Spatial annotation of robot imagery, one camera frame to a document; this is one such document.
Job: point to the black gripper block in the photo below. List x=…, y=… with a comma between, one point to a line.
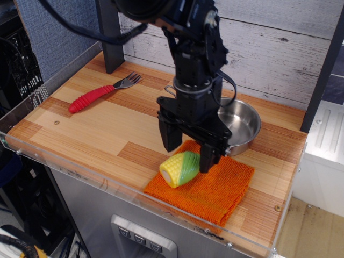
x=196, y=115

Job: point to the yellow green toy corn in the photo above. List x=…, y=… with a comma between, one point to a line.
x=180, y=169

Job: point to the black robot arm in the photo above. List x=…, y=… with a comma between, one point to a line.
x=193, y=34

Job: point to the stainless steel pot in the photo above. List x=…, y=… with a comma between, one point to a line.
x=239, y=117

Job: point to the orange knitted cloth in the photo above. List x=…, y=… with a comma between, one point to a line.
x=212, y=196

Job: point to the silver dispenser button panel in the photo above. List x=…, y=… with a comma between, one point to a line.
x=134, y=240

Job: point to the stainless steel cabinet front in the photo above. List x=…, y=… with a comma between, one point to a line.
x=92, y=200

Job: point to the white metal side unit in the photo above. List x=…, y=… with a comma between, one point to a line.
x=319, y=180

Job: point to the black equipment rack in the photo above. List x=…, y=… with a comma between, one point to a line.
x=20, y=73

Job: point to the red handled fork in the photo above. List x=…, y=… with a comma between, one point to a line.
x=91, y=96

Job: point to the dark grey right post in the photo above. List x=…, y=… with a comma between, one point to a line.
x=324, y=76

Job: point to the clear acrylic guard rail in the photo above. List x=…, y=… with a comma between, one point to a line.
x=99, y=138

